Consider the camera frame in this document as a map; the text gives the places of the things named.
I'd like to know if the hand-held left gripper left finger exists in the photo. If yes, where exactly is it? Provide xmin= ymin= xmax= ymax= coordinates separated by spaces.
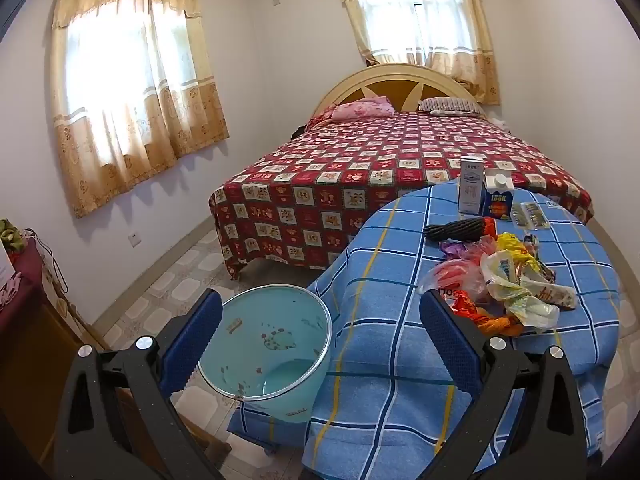
xmin=52 ymin=289 xmax=223 ymax=480

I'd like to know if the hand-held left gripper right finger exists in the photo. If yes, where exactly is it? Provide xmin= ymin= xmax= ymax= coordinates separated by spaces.
xmin=419 ymin=289 xmax=588 ymax=480

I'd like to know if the clear red-printed plastic bag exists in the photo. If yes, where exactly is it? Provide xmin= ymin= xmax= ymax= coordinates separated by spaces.
xmin=417 ymin=247 xmax=496 ymax=301

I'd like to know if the light blue trash bin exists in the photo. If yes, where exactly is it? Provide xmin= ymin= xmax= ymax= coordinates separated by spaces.
xmin=197 ymin=284 xmax=333 ymax=423

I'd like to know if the purple wrapper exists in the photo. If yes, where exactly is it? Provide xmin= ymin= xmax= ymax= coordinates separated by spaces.
xmin=439 ymin=240 xmax=473 ymax=260

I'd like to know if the black rope bundle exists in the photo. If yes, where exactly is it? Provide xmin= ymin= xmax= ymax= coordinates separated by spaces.
xmin=424 ymin=217 xmax=485 ymax=241

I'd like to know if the long white sachet packet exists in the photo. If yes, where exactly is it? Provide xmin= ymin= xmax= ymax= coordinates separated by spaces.
xmin=525 ymin=282 xmax=578 ymax=310

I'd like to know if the red orange wrapper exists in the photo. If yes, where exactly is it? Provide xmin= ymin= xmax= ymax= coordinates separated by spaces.
xmin=450 ymin=291 xmax=483 ymax=321

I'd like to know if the white plastic bag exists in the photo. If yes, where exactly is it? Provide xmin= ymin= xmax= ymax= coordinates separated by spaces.
xmin=480 ymin=250 xmax=561 ymax=333

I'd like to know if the blue checked tablecloth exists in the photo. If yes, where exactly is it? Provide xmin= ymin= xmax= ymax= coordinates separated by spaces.
xmin=227 ymin=180 xmax=621 ymax=476

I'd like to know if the yellow wrapper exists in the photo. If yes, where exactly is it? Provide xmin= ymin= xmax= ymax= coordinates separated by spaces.
xmin=497 ymin=232 xmax=533 ymax=261

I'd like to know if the dark patterned wrapper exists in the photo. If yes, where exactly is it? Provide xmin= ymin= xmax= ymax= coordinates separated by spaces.
xmin=522 ymin=234 xmax=557 ymax=282

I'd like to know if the clear blister packet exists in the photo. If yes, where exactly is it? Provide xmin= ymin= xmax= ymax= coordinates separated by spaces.
xmin=510 ymin=201 xmax=550 ymax=232

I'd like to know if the blue milk carton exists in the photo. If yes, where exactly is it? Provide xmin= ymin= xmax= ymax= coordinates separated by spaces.
xmin=480 ymin=172 xmax=516 ymax=221

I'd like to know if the white blue tall box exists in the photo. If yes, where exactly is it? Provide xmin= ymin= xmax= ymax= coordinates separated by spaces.
xmin=457 ymin=157 xmax=486 ymax=215

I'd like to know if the wooden cabinet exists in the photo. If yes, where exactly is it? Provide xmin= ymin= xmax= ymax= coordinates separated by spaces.
xmin=0 ymin=260 xmax=118 ymax=466

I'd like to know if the maroon cloth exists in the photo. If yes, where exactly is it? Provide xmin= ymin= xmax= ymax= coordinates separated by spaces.
xmin=0 ymin=237 xmax=47 ymax=321

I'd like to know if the white paper card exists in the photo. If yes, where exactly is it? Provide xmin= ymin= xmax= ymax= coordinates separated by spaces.
xmin=0 ymin=245 xmax=19 ymax=286

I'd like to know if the bed with red patchwork cover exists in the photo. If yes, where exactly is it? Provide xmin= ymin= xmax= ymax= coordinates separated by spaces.
xmin=209 ymin=110 xmax=596 ymax=281

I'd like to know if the green yellow plush item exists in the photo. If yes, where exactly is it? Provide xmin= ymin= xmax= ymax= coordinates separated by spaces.
xmin=0 ymin=219 xmax=28 ymax=253

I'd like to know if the striped pillow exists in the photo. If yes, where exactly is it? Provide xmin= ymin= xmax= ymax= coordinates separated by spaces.
xmin=417 ymin=97 xmax=486 ymax=117

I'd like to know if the beige patterned curtain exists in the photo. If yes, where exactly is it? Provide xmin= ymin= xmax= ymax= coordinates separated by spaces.
xmin=332 ymin=0 xmax=501 ymax=106
xmin=50 ymin=0 xmax=231 ymax=218

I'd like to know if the pink pillow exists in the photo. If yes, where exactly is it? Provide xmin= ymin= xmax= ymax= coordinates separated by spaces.
xmin=312 ymin=99 xmax=396 ymax=122

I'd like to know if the cream wooden headboard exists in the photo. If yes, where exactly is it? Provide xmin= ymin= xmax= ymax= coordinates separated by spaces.
xmin=311 ymin=62 xmax=481 ymax=118

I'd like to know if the thin cable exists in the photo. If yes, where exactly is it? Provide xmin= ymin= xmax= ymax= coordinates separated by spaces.
xmin=25 ymin=229 xmax=69 ymax=295

